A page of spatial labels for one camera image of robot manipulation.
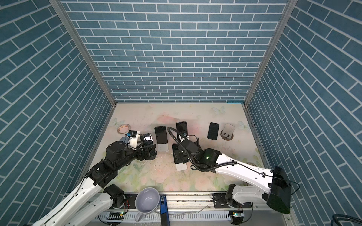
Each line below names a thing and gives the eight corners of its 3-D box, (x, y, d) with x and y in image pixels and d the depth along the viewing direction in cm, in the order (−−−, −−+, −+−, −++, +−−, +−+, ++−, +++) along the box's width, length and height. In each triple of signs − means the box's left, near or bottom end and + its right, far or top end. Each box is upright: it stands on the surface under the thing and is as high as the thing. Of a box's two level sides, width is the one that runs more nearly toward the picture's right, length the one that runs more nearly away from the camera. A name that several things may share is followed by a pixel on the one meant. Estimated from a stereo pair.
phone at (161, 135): (158, 146, 96) (154, 133, 84) (158, 139, 100) (154, 126, 88) (168, 144, 97) (165, 132, 85) (167, 138, 100) (165, 125, 88)
